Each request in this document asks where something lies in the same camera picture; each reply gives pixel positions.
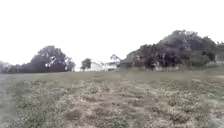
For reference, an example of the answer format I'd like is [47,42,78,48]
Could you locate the small dark tree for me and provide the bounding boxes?
[80,57,93,72]

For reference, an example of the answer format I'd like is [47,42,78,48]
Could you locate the dense dark wood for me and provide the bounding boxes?
[119,29,224,71]

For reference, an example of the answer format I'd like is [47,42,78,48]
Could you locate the large dark round tree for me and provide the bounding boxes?
[29,45,77,74]

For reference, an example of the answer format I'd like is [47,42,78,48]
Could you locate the white building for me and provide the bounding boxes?
[74,53,122,73]

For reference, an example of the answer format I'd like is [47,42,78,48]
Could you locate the patchy green grass field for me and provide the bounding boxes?
[0,65,224,128]

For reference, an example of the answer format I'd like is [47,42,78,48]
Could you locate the low dark hedge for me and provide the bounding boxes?
[0,60,34,75]

